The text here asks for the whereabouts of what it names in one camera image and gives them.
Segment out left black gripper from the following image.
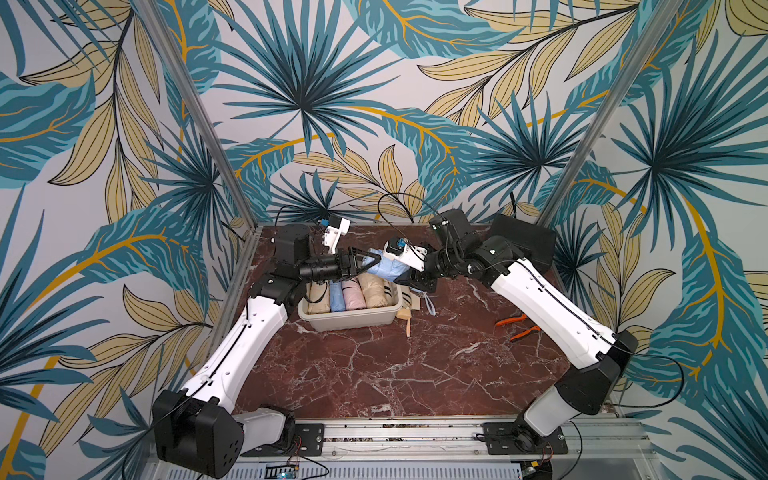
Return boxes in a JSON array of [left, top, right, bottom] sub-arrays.
[[300, 245, 382, 284]]

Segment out pink umbrella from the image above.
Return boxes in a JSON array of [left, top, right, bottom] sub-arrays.
[[342, 279, 367, 311]]

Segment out blue umbrella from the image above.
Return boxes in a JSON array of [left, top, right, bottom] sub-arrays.
[[365, 257, 436, 316], [329, 282, 346, 313]]

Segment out tan umbrella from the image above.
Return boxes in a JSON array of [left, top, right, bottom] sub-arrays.
[[306, 282, 331, 315]]

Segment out beige plastic storage box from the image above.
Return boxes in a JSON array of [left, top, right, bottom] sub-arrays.
[[297, 278, 404, 333]]

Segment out blue umbrella back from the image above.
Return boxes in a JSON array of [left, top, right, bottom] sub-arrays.
[[365, 257, 436, 316]]

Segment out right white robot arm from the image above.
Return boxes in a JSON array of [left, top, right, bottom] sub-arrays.
[[385, 209, 638, 454]]

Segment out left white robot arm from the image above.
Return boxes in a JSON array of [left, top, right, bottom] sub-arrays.
[[152, 224, 381, 479]]

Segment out black plastic tool case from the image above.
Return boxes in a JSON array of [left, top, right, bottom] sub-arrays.
[[489, 214, 557, 273]]

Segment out green circuit board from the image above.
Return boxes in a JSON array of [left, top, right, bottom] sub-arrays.
[[263, 465, 299, 480]]

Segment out orange handled pliers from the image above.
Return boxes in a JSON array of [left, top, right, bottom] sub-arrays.
[[494, 312, 542, 343]]

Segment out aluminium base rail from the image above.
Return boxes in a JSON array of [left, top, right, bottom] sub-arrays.
[[226, 415, 666, 479]]

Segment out left aluminium corner post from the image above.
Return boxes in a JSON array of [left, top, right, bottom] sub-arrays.
[[135, 0, 258, 231]]

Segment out aluminium corner post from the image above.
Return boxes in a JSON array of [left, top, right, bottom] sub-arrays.
[[135, 0, 258, 231], [536, 0, 682, 227]]

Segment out right aluminium corner post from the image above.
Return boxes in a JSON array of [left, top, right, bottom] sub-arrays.
[[536, 0, 682, 227]]

